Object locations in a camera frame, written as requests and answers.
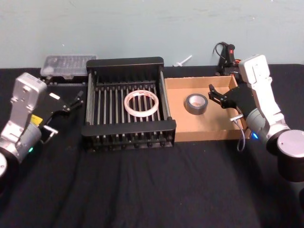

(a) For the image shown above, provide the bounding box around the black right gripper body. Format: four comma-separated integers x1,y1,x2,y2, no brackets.
220,84,257,115

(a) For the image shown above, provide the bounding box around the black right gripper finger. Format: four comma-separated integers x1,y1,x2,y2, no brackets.
208,84,226,99
208,93,226,109

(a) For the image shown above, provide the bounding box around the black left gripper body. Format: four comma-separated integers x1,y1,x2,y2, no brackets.
31,91,72,127

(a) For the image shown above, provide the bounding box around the roll of silver tape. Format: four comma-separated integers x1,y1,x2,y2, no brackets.
184,93,209,116

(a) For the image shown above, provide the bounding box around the roll of white tape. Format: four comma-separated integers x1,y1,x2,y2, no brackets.
123,89,160,117

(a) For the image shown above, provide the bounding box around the clear plastic case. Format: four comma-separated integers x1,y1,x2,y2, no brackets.
40,54,98,86

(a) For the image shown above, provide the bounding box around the small white three-armed plastic piece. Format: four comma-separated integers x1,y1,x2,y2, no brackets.
172,55,193,68

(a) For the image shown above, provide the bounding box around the shallow brown cardboard tray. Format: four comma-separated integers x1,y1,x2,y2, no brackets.
164,75,251,143

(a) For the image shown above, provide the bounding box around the black rack with steel bars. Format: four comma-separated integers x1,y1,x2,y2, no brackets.
80,56,177,152

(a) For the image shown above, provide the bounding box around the black table cloth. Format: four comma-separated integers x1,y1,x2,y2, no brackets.
0,63,304,228

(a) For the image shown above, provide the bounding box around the black corded tool, red switch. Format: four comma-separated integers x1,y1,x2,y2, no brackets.
213,42,241,77

